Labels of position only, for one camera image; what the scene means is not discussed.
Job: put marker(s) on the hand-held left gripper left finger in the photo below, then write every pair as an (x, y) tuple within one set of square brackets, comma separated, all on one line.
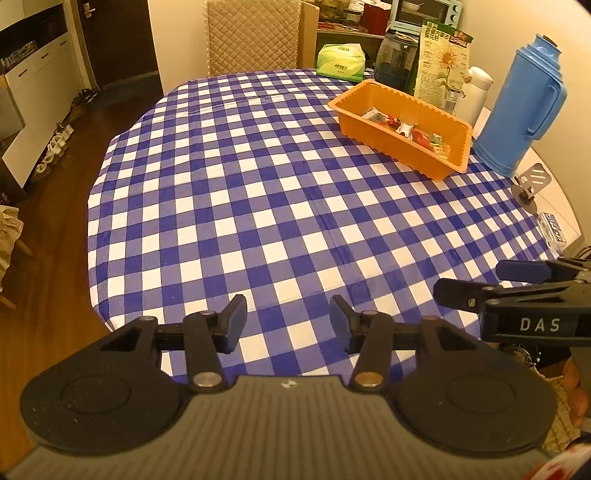
[(238, 318)]

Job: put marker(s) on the dark clear snack packet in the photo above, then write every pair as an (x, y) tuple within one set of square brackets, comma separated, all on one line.
[(373, 114)]

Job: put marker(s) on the light blue toaster oven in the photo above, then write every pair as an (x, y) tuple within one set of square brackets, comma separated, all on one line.
[(425, 11)]

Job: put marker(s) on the black device with fan grille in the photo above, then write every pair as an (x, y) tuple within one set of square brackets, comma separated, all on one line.
[(517, 355)]

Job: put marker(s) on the blue thermos jug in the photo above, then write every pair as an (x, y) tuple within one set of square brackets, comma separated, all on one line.
[(512, 120)]

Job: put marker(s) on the white insulated bottle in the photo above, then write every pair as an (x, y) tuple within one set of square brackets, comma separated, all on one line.
[(478, 92)]

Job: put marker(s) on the clear plastic box blue print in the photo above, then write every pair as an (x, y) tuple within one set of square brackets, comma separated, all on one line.
[(551, 228)]

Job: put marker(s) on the orange plastic tray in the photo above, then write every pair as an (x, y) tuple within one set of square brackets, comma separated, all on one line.
[(364, 134)]

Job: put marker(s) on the grey metal phone stand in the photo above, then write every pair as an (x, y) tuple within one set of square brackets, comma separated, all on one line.
[(538, 177)]

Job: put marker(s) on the person's right hand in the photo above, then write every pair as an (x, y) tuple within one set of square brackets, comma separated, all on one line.
[(582, 397)]

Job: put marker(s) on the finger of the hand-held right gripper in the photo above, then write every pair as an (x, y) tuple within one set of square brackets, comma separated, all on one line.
[(461, 293), (521, 271)]

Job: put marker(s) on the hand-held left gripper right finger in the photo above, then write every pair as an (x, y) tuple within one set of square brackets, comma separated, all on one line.
[(339, 318)]

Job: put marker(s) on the dark red box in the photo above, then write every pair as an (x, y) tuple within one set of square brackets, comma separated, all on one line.
[(376, 18)]

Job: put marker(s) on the green tissue pack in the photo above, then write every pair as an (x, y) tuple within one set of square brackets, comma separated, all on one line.
[(341, 64)]

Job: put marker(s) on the tan clear candy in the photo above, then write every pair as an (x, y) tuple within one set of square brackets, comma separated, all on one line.
[(442, 151)]

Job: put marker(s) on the beige quilted chair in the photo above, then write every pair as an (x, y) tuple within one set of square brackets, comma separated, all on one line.
[(249, 37)]

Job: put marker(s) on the sunflower seed bag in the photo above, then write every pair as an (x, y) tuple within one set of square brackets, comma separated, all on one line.
[(438, 69)]

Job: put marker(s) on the dark green humidifier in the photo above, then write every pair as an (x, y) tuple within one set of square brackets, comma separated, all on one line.
[(392, 64)]

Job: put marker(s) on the chair with ruffled cover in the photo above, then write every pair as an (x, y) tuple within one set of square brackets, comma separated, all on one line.
[(9, 230)]

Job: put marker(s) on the row of shoes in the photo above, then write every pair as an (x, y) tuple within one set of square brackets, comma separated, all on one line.
[(55, 143)]

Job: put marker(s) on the red white cloth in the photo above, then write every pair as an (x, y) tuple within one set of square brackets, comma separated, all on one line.
[(558, 466)]

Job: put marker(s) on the large red snack packet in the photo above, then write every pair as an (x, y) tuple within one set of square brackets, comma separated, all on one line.
[(421, 137)]

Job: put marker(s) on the blue white checked tablecloth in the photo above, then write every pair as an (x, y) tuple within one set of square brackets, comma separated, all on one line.
[(258, 207)]

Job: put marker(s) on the yellow green candy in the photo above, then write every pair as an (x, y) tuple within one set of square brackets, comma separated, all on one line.
[(436, 138)]

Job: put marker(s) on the red white candy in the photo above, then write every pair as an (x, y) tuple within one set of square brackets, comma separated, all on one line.
[(393, 121)]

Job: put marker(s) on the wooden side shelf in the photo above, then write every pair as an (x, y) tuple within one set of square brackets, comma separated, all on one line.
[(308, 32)]

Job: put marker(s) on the dark wooden door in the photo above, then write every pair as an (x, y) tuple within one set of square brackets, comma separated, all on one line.
[(124, 41)]

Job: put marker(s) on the white cabinet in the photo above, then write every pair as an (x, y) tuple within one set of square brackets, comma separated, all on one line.
[(41, 78)]

